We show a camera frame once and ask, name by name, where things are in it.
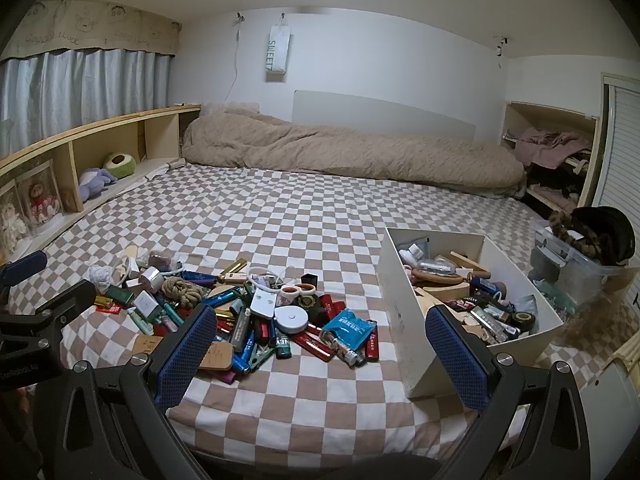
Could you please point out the wooden wardrobe shelf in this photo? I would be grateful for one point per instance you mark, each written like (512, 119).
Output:
(550, 112)

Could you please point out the small black box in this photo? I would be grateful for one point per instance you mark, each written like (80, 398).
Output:
(310, 278)

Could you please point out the beige usb stick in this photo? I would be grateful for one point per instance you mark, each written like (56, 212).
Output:
(235, 276)

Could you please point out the pile of lighters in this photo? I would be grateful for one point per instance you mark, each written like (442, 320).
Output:
(325, 305)

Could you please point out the grey blue curtain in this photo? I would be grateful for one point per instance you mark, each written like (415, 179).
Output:
(75, 85)

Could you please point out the small white tape roll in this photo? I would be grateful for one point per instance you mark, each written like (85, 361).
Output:
(290, 291)
(306, 289)

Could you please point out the beige fuzzy pillow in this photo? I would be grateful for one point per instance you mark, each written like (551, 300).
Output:
(230, 107)

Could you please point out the black wall hook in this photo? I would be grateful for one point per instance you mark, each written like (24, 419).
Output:
(500, 46)

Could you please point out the green black small can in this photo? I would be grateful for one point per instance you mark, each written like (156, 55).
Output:
(282, 347)

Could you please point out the framed doll picture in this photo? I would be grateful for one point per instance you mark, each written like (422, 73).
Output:
(42, 202)

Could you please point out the red snack wrapper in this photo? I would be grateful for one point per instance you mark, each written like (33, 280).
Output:
(107, 308)

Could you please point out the gold rectangular tube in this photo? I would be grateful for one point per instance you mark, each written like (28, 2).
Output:
(235, 266)

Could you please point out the checkered bedsheet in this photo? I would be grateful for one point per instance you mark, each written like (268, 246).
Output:
(300, 210)

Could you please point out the white storage box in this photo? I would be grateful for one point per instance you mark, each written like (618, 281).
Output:
(400, 310)

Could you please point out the beige printed valance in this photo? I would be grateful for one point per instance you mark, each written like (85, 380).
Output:
(100, 25)

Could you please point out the pink clothes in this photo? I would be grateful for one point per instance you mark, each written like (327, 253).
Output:
(540, 147)

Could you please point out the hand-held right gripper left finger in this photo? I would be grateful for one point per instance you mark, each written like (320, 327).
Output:
(187, 355)

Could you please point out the green avocado plush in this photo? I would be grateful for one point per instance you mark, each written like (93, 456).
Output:
(120, 165)

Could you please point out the beige duvet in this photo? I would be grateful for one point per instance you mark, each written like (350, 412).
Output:
(350, 160)

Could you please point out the white square adapter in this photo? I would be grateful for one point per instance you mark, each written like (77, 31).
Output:
(262, 305)

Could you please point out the white usb charger plug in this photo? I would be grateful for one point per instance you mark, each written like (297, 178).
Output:
(145, 305)

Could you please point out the white louvered door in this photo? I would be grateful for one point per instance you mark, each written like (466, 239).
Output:
(625, 150)

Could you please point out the black round tin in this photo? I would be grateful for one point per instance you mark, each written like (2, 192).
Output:
(306, 302)

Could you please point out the wooden bedside shelf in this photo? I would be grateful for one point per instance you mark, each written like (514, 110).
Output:
(100, 132)

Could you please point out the blue foil packet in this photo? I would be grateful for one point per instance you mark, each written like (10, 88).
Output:
(347, 330)

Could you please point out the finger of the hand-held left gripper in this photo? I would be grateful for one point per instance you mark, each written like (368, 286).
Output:
(70, 300)
(27, 263)

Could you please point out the brown braided plush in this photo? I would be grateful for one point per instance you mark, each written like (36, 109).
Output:
(565, 230)

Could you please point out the white hanging bag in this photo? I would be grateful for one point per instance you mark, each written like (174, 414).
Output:
(277, 55)

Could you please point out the black bag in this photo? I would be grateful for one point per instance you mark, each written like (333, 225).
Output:
(610, 235)

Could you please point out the wooden stick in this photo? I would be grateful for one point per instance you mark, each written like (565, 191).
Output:
(467, 261)

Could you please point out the black tape roll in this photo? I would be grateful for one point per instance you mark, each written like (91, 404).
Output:
(522, 321)

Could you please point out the brown fuzzy pouch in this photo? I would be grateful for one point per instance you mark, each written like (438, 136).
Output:
(160, 260)

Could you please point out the small green box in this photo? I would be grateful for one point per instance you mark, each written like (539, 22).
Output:
(120, 294)

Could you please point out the purple plush toy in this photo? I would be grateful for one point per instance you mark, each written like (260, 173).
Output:
(95, 182)

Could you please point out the white tape measure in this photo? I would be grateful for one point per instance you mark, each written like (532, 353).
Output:
(292, 317)

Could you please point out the pale doll in clear box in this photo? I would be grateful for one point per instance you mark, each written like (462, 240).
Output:
(12, 225)

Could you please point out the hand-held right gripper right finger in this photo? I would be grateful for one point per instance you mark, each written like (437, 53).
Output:
(457, 355)

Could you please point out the clear plastic bin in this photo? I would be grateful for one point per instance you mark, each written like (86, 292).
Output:
(575, 280)

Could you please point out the grey headboard panel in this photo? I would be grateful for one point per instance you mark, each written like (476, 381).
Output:
(375, 115)

